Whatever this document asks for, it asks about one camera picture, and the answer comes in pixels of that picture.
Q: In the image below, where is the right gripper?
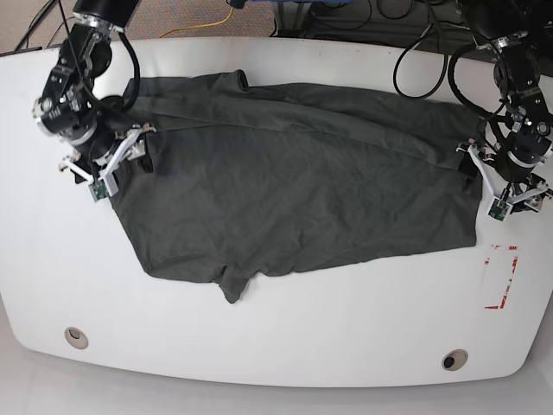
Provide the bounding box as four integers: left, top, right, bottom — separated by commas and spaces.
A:
71, 129, 154, 184

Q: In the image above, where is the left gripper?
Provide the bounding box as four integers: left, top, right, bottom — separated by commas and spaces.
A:
458, 152, 543, 213

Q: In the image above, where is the dark grey t-shirt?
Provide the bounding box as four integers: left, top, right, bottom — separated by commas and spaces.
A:
111, 70, 482, 303

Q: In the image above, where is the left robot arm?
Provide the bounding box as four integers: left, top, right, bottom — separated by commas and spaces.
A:
439, 1, 552, 221

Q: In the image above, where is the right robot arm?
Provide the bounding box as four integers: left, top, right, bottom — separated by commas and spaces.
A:
33, 1, 141, 183

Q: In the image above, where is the red tape rectangle marking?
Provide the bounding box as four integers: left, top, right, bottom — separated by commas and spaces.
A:
480, 245, 520, 310

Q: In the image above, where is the left table cable grommet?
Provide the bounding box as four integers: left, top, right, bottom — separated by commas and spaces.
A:
64, 327, 89, 350

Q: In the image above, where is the table cable grommet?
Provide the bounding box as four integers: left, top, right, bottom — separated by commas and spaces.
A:
442, 349, 468, 372
64, 327, 89, 350

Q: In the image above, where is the right table cable grommet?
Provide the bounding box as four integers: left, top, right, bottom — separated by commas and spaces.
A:
442, 349, 468, 372

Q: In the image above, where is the yellow cable on floor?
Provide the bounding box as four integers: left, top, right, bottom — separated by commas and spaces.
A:
157, 6, 237, 39

